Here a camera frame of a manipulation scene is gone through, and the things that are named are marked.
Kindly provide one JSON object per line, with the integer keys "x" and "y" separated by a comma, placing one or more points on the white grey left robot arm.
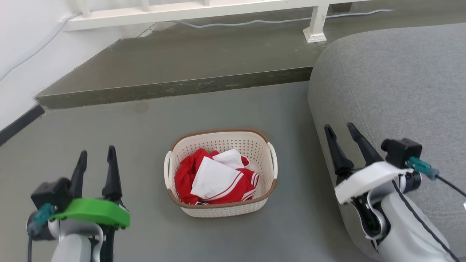
{"x": 72, "y": 243}

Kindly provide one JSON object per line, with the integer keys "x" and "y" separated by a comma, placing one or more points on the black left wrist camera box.
{"x": 51, "y": 194}

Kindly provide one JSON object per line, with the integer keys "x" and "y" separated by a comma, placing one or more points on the cream perforated plastic laundry basket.
{"x": 222, "y": 140}

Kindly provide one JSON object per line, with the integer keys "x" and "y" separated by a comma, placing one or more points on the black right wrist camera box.
{"x": 402, "y": 151}

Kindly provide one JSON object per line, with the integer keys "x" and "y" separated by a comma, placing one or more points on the teal left camera connector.
{"x": 40, "y": 216}

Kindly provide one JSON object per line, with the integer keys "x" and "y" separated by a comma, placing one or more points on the red garment with white stripes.
{"x": 184, "y": 182}

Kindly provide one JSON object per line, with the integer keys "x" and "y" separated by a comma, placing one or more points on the teal right camera connector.
{"x": 422, "y": 167}

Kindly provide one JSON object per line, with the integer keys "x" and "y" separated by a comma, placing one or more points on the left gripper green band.
{"x": 94, "y": 211}

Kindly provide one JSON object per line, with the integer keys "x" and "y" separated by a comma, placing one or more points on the teal camera connector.
{"x": 422, "y": 167}
{"x": 40, "y": 216}

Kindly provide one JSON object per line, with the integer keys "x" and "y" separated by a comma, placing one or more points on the grey concrete step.
{"x": 204, "y": 58}

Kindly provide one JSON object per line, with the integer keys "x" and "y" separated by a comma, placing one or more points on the white metal railing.
{"x": 182, "y": 12}

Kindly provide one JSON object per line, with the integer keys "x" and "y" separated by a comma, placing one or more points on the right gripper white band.
{"x": 367, "y": 178}

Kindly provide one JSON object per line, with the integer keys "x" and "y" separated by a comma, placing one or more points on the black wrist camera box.
{"x": 402, "y": 151}
{"x": 51, "y": 194}

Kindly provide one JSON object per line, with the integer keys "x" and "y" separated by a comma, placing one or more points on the black skirting board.
{"x": 20, "y": 123}

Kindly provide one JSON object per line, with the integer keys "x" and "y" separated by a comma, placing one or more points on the grey fabric sofa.
{"x": 393, "y": 80}

